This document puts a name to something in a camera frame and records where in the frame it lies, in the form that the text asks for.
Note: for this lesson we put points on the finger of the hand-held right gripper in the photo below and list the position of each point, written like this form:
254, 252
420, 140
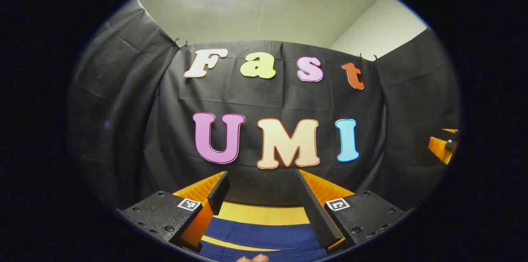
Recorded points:
439, 148
451, 130

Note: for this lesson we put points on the blue jeans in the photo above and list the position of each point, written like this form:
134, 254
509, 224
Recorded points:
264, 231

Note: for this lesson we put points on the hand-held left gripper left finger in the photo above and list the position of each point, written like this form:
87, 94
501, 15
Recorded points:
219, 192

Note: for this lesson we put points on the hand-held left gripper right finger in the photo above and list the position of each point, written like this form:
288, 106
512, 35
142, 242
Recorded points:
315, 212

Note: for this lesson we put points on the black backdrop cloth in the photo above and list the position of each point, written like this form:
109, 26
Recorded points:
268, 97

